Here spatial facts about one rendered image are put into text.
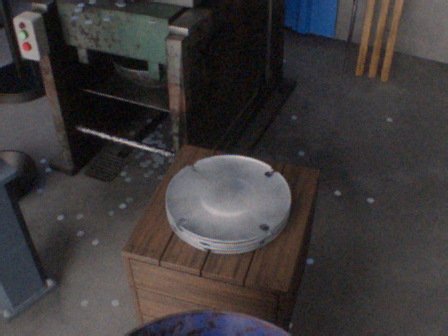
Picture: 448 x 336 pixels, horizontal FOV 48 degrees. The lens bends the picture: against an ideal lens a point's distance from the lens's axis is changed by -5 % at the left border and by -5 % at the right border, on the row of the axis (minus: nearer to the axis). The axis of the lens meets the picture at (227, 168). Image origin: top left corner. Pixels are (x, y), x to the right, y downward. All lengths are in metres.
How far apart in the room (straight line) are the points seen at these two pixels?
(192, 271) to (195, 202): 0.17
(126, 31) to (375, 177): 1.01
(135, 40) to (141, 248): 0.63
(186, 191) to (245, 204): 0.15
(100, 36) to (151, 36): 0.18
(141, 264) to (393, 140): 1.26
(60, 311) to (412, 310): 1.00
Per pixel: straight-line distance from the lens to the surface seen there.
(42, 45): 1.64
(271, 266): 1.12
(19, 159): 2.01
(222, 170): 1.28
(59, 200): 1.86
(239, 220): 1.16
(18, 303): 1.56
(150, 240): 1.18
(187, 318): 0.91
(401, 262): 1.66
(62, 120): 1.81
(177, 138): 1.54
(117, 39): 1.56
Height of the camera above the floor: 1.22
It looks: 40 degrees down
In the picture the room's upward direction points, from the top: straight up
